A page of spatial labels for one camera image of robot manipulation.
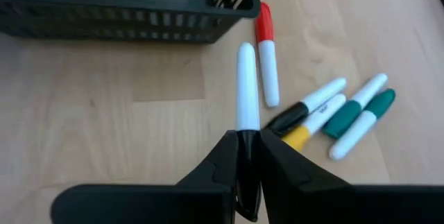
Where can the red-capped white marker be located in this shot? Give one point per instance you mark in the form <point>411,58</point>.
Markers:
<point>267,61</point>

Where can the black-capped white marker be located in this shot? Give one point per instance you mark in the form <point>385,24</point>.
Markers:
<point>312,101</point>
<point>248,88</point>

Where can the yellow-capped white marker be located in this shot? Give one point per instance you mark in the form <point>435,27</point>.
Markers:
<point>319,114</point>

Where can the black plastic basket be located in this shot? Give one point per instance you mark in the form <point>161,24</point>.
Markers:
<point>121,5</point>

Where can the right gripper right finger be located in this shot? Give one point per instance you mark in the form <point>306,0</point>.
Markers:
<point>312,196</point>

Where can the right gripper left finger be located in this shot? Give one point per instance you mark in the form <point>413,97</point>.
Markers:
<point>208,196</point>

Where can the teal-capped white marker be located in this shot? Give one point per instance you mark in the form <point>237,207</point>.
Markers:
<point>347,116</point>
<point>354,134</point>

